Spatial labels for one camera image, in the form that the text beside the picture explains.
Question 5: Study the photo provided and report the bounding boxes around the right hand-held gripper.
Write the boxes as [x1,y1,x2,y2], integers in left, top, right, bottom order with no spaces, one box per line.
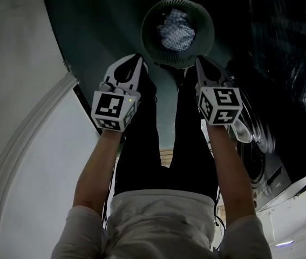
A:
[194,55,244,126]

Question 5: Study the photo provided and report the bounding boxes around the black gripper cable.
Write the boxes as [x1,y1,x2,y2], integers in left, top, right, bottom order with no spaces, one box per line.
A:
[211,185,227,253]
[103,144,116,230]

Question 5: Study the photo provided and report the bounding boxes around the person's left forearm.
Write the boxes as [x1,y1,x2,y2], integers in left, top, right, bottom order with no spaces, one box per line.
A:
[73,129,124,215]

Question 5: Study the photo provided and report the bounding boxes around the person's right forearm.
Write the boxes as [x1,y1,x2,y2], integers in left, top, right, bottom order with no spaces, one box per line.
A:
[205,124,257,226]

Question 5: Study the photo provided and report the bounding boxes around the white blue checked clothes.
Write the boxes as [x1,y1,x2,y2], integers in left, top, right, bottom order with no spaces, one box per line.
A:
[157,8,196,51]

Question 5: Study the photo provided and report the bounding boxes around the person's white shirt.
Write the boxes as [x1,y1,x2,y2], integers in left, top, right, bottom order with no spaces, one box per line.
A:
[51,189,274,259]

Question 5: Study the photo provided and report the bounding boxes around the dark grey washing machine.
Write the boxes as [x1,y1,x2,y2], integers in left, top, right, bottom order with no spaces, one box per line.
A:
[246,136,306,213]

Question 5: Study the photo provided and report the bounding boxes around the green laundry basket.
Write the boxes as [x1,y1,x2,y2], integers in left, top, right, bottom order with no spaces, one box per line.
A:
[141,0,215,70]

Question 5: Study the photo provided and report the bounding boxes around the person's black trousers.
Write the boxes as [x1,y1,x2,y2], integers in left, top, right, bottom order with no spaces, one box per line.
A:
[114,69,220,199]

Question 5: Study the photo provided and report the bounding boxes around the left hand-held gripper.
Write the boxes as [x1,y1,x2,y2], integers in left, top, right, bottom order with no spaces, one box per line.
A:
[90,53,151,132]

